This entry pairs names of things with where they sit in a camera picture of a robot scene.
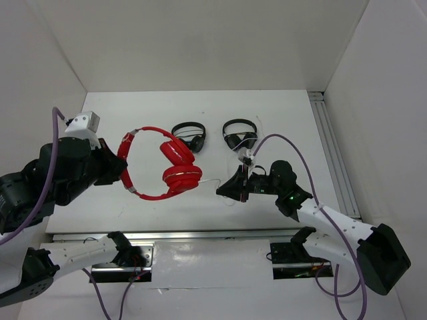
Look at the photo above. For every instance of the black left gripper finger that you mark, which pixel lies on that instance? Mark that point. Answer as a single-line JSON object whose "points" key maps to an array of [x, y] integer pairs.
{"points": [[110, 176], [112, 162]]}

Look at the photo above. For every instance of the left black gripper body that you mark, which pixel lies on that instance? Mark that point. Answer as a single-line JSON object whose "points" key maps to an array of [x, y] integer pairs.
{"points": [[79, 185]]}

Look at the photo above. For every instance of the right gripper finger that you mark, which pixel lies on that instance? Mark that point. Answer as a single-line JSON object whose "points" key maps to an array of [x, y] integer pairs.
{"points": [[238, 196], [237, 182]]}

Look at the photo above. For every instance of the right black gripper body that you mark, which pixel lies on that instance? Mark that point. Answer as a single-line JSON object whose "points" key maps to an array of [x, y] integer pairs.
{"points": [[261, 182]]}

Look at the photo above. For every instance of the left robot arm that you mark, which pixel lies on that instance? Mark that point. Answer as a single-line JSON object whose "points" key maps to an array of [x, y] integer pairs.
{"points": [[27, 272]]}

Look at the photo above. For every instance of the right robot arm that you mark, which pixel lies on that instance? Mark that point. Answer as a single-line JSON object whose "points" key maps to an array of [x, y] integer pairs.
{"points": [[374, 252]]}

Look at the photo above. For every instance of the black headphones right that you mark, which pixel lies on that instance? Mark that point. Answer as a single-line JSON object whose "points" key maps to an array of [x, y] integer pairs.
{"points": [[246, 139]]}

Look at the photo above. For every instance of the black headphones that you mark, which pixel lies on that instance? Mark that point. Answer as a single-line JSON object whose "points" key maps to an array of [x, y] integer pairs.
{"points": [[246, 139], [192, 134]]}

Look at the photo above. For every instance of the black headphones left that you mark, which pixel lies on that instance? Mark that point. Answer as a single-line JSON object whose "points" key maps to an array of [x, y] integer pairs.
{"points": [[192, 134]]}

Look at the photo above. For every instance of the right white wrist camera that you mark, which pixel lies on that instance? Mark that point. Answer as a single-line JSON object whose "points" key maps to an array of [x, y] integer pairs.
{"points": [[246, 157]]}

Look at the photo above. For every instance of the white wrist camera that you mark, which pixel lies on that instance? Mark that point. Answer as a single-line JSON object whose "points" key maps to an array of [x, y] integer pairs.
{"points": [[246, 157], [84, 126]]}

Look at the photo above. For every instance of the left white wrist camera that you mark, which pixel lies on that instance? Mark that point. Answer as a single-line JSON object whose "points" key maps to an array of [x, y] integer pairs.
{"points": [[84, 126]]}

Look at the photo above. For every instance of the aluminium table edge rail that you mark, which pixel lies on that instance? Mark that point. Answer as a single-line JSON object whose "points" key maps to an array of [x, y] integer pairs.
{"points": [[183, 235]]}

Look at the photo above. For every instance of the aluminium side rail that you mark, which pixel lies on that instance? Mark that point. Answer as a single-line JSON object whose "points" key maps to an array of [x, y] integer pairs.
{"points": [[340, 179]]}

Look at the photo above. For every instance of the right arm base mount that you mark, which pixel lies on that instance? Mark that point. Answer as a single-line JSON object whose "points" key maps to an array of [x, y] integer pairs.
{"points": [[287, 265]]}

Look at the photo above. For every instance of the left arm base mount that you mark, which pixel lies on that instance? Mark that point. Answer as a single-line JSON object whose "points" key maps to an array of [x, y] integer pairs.
{"points": [[138, 265]]}

